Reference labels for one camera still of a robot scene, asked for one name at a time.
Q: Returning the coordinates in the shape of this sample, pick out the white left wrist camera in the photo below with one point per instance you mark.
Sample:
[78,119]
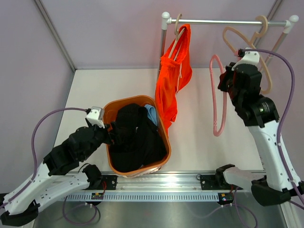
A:
[94,116]

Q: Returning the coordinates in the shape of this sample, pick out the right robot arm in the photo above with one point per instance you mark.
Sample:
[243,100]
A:
[260,116]

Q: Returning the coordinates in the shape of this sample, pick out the orange plastic basket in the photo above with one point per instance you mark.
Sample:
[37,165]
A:
[110,113]

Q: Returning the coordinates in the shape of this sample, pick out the white slotted cable duct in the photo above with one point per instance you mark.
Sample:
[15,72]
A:
[144,197]

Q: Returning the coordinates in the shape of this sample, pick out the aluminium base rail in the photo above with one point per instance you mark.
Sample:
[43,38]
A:
[165,181]

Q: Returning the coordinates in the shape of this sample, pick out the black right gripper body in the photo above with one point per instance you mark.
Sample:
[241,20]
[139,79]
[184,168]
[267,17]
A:
[226,82]

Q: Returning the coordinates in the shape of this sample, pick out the metal clothes rack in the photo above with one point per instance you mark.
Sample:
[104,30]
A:
[287,26]

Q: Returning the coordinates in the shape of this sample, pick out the beige wooden hanger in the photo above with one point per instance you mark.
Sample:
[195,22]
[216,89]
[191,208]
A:
[177,33]

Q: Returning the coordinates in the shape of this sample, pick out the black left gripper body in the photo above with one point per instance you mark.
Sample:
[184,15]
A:
[101,136]

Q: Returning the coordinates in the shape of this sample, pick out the light blue shorts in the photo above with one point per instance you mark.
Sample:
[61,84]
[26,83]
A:
[151,113]

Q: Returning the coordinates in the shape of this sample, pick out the black shorts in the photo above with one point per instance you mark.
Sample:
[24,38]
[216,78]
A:
[138,140]

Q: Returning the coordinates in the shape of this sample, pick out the pink hanger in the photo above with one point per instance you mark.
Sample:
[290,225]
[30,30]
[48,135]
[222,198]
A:
[217,132]

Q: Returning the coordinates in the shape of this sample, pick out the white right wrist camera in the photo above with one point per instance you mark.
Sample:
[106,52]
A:
[247,57]

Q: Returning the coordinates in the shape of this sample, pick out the orange shorts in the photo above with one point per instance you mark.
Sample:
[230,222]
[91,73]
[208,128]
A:
[175,74]

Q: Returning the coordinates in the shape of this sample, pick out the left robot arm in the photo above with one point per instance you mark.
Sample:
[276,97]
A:
[33,196]

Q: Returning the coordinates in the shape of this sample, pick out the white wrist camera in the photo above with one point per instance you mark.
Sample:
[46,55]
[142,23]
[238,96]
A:
[94,116]
[247,57]

